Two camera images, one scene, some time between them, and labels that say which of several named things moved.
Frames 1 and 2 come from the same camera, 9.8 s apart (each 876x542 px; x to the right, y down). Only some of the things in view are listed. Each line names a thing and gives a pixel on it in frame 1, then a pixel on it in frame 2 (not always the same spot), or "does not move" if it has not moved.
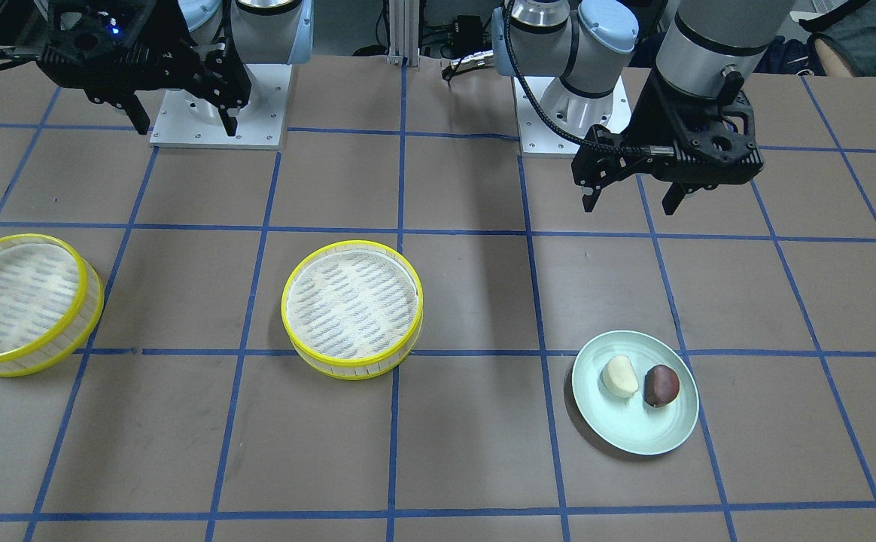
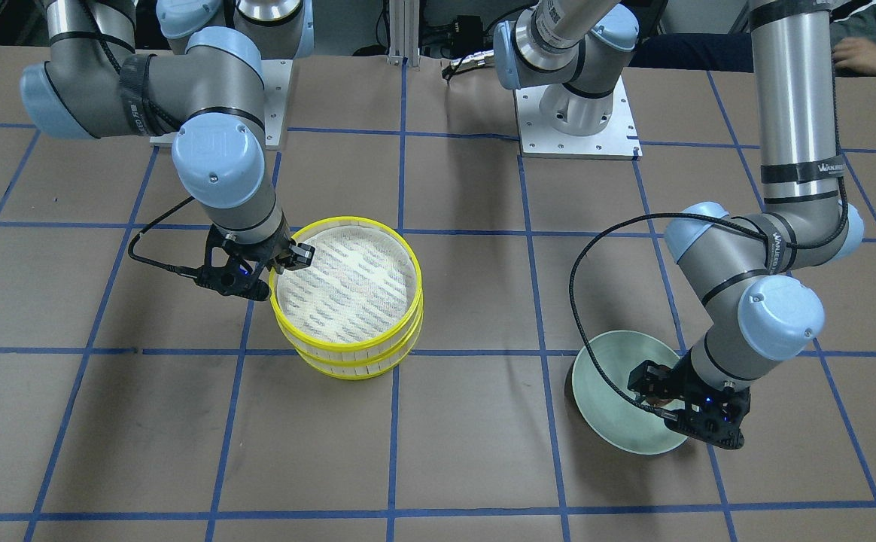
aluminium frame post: (404, 32) does not move
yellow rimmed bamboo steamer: (27, 305) to (360, 297)
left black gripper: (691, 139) to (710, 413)
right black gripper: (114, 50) to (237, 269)
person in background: (865, 38) does not move
